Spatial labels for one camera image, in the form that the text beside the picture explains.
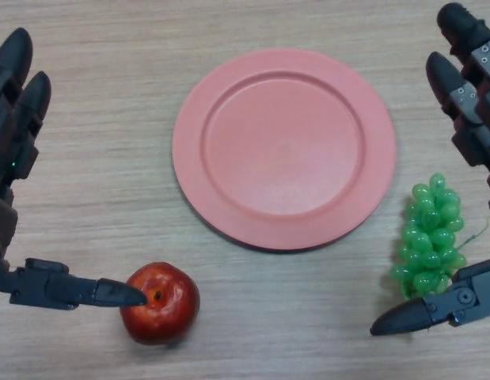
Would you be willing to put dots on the pink round plate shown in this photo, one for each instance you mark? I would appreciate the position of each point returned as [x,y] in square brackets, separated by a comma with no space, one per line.
[284,150]

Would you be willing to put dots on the green grape bunch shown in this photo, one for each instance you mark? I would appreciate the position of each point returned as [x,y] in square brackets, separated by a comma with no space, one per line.
[428,237]

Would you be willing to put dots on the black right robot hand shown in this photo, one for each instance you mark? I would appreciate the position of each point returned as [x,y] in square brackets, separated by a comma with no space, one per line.
[480,130]

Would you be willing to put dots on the red apple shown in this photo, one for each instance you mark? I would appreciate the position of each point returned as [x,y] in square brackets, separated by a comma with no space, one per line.
[167,320]

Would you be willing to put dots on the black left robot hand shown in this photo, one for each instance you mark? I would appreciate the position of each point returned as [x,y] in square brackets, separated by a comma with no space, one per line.
[35,287]

